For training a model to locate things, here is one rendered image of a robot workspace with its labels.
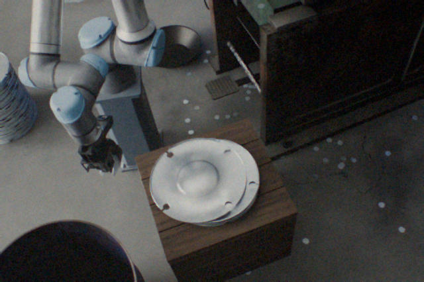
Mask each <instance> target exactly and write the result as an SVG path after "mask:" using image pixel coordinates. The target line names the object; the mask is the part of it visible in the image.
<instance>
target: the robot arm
mask: <svg viewBox="0 0 424 282"><path fill-rule="evenodd" d="M112 3H113V6H114V9H115V12H116V15H117V18H118V20H119V24H118V26H117V25H115V23H114V21H112V20H111V19H110V18H108V17H97V18H94V19H91V20H90V21H88V22H86V23H85V24H84V25H83V26H82V27H81V29H80V31H79V35H78V36H79V41H80V43H81V47H82V48H83V50H84V51H83V52H84V54H85V55H83V56H82V57H81V59H79V62H69V61H63V60H60V54H61V45H62V27H63V13H64V0H33V5H32V22H31V38H30V57H27V58H24V59H22V60H21V63H20V66H19V69H18V74H19V79H20V80H21V82H22V83H23V84H25V85H26V86H29V87H35V88H37V89H43V88H45V89H54V90H57V92H55V93H54V94H53V95H52V97H51V100H50V106H51V108H52V110H53V111H54V114H55V116H56V118H57V119H58V120H59V121H60V122H61V123H62V124H63V125H64V127H65V128H66V130H67V131H68V132H69V133H70V136H71V137H72V138H73V139H74V141H75V142H76V143H77V144H79V150H78V153H79V155H80V156H81V165H82V166H83V168H84V169H85V170H86V172H89V169H95V168H96V169H98V170H100V174H101V175H104V173H105V172H109V171H110V173H112V171H113V176H115V175H116V172H117V170H118V169H119V168H120V165H121V160H122V156H123V151H122V149H121V148H120V147H119V145H116V143H115V141H113V140H112V139H110V138H106V135H107V133H108V132H109V130H110V129H111V127H112V125H113V124H114V123H113V116H112V115H98V116H97V117H95V115H94V114H93V113H92V111H91V110H92V108H93V106H94V104H95V101H96V99H97V96H98V94H99V93H100V94H103V95H115V94H117V93H120V92H122V91H124V90H125V89H127V88H128V87H129V86H130V85H131V84H132V83H133V82H134V80H135V77H136V74H135V70H134V67H133V65H135V66H144V67H156V66H157V65H158V64H159V63H160V61H161V59H162V55H163V53H164V46H165V33H164V31H163V30H162V29H160V28H159V29H156V27H155V24H154V21H153V19H151V18H150V17H148V14H147V11H146V6H145V3H144V0H112ZM84 164H87V168H86V167H85V166H84Z"/></svg>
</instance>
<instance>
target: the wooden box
mask: <svg viewBox="0 0 424 282"><path fill-rule="evenodd" d="M195 138H207V139H210V138H215V139H216V140H228V141H231V142H234V143H236V144H238V145H239V146H241V147H243V148H244V149H245V150H246V151H247V152H248V153H250V154H251V156H252V157H253V158H254V160H255V162H256V164H257V166H258V171H259V176H260V186H259V190H258V194H257V197H256V200H254V202H253V204H252V206H251V207H250V208H249V209H248V210H247V211H246V212H245V213H244V214H243V215H242V216H241V217H240V218H238V219H236V220H234V221H232V222H228V223H227V224H224V225H220V226H199V225H195V224H192V223H188V222H182V221H178V220H175V219H173V218H171V217H169V216H168V215H166V214H165V213H164V212H163V211H164V210H166V211H167V210H169V209H170V206H169V204H168V203H165V204H164V205H163V209H162V210H160V208H159V207H158V205H157V204H156V202H155V201H154V199H153V196H152V193H151V190H150V177H151V173H152V169H153V167H154V165H155V163H156V162H157V160H158V158H159V157H160V156H161V155H162V154H165V153H167V157H168V158H171V157H172V156H173V155H174V154H173V153H172V152H170V153H169V152H168V150H169V149H170V148H171V147H172V146H174V145H176V144H178V143H180V142H177V143H175V144H172V145H169V146H166V147H163V148H160V149H157V150H155V151H151V152H148V153H145V154H142V155H139V156H137V157H134V159H135V162H136V166H137V168H138V172H139V175H140V179H141V181H142V186H143V187H144V190H145V192H146V196H147V199H148V203H149V205H150V209H151V212H152V216H153V219H154V223H155V225H156V229H157V232H158V235H159V238H160V242H161V245H162V248H163V251H164V253H165V255H166V259H167V262H168V263H169V264H170V267H171V268H172V271H173V272H174V275H175V276H176V278H177V280H178V282H224V281H227V280H230V279H233V278H235V277H238V276H240V275H243V274H245V273H248V272H250V271H253V270H255V269H258V268H260V267H263V266H265V265H268V264H270V263H273V262H274V261H276V260H279V259H282V258H284V257H286V256H289V255H290V254H291V248H292V244H293V237H294V232H295V224H296V219H297V213H298V211H297V209H296V207H295V205H294V203H293V201H292V199H291V197H290V196H289V194H288V192H287V190H286V188H285V187H284V184H283V183H282V180H281V179H280V177H279V175H278V173H277V171H276V168H275V167H274V165H273V163H272V162H271V159H270V158H269V156H268V154H267V152H266V150H265V148H264V147H263V145H262V143H261V141H260V140H259V137H258V135H257V133H256V131H255V129H254V127H253V125H252V123H251V121H250V120H249V119H248V118H246V119H244V120H240V121H238V122H234V123H232V124H229V125H226V126H223V127H221V128H216V129H214V130H210V131H209V132H205V133H203V134H199V135H197V136H193V137H191V138H189V139H187V140H191V139H195ZM183 141H185V140H183ZM183 141H181V142H183Z"/></svg>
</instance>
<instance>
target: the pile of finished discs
mask: <svg viewBox="0 0 424 282"><path fill-rule="evenodd" d="M210 139H212V140H216V139H215V138H210ZM217 141H220V142H222V143H225V144H226V145H228V146H229V147H230V148H231V149H230V150H225V152H224V153H225V155H230V154H231V150H235V151H236V152H237V154H238V155H239V156H240V157H241V159H242V161H243V163H244V166H245V170H246V187H245V189H244V193H243V194H242V197H241V198H240V200H239V202H238V203H237V205H236V206H235V207H232V205H233V204H232V203H231V202H226V203H225V207H226V208H228V209H229V208H231V209H232V210H231V211H229V212H228V213H227V214H225V215H224V216H222V217H219V218H217V219H215V220H212V221H209V222H202V223H192V224H195V225H199V226H220V225H224V224H227V223H228V222H232V221H234V220H236V219H238V218H240V217H241V216H242V215H243V214H244V213H245V212H246V211H247V210H248V209H249V208H250V207H251V206H252V204H253V202H254V200H256V197H257V194H258V190H259V186H260V176H259V171H258V166H257V164H256V162H255V160H254V158H253V157H252V156H251V154H250V153H248V152H247V151H246V150H245V149H244V148H243V147H241V146H239V145H238V144H236V143H234V142H231V141H228V140H217Z"/></svg>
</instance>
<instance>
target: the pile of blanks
mask: <svg viewBox="0 0 424 282"><path fill-rule="evenodd" d="M5 75H6V77H5V79H4V80H3V82H2V83H1V84H0V145H1V144H8V143H11V141H13V142H14V141H15V140H18V139H19V138H21V137H22V136H24V135H25V134H26V133H27V132H28V131H29V130H30V129H31V128H32V127H33V126H34V123H35V121H36V118H37V113H38V111H37V106H36V103H35V102H34V101H33V99H32V97H31V96H30V94H29V92H28V91H27V88H26V86H25V85H24V84H23V83H22V82H21V80H20V79H19V76H18V75H17V72H16V71H15V69H14V67H13V66H12V64H11V63H10V62H9V71H8V73H6V74H5Z"/></svg>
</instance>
